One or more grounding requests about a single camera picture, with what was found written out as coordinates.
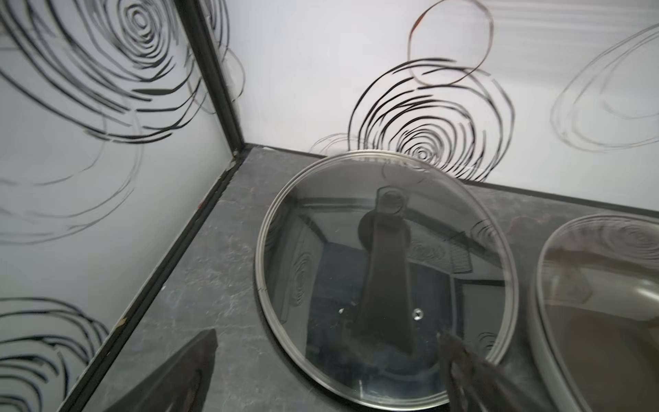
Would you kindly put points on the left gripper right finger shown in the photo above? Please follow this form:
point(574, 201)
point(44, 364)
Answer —
point(474, 384)

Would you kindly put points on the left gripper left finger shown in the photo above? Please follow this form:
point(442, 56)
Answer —
point(181, 383)

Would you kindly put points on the glass lid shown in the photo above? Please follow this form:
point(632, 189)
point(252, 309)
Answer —
point(592, 309)
point(329, 268)

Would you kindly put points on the black frying pan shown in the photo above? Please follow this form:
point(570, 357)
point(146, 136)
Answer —
point(260, 304)

